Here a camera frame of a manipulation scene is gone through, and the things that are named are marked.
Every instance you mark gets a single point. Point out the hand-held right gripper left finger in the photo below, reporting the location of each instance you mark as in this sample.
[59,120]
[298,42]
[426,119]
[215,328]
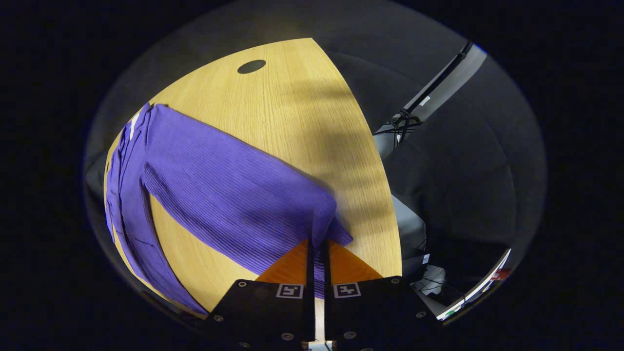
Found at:
[261,312]

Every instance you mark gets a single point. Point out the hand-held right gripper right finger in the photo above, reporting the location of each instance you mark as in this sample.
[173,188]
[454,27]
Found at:
[375,312]

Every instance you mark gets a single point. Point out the purple button shirt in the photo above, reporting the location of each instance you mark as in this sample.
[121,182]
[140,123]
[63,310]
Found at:
[229,195]

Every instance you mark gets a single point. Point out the white panel with coloured edge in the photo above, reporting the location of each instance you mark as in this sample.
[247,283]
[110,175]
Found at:
[477,287]

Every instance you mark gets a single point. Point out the black tripod stand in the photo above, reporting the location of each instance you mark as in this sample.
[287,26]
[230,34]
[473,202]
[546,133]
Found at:
[402,122]

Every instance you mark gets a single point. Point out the black table grommet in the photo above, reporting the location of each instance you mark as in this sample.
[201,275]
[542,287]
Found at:
[251,66]

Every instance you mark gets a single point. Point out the grey white upright beam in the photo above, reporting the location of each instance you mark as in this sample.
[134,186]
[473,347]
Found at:
[453,78]

